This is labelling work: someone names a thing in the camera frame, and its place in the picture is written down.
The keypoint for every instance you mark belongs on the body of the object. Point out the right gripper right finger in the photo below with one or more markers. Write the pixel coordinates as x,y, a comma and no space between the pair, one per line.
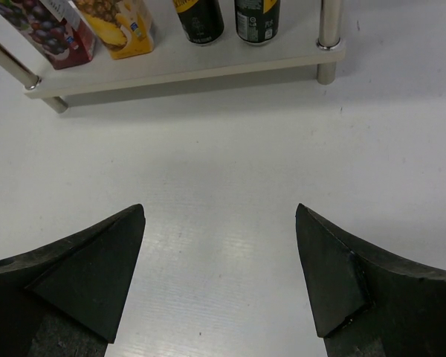
365,300

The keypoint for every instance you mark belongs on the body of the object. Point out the pineapple juice carton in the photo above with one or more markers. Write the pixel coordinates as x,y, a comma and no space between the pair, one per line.
124,27

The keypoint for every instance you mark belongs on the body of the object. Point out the grape juice carton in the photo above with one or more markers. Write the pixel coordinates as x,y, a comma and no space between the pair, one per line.
53,28

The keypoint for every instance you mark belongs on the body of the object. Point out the black Schweppes can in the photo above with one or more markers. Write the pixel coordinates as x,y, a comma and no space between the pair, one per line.
201,20
257,21

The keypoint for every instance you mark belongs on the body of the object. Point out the white two-tier shelf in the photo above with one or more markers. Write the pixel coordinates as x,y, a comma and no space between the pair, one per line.
309,34

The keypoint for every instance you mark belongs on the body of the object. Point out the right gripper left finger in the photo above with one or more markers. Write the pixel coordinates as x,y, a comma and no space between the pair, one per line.
67,298

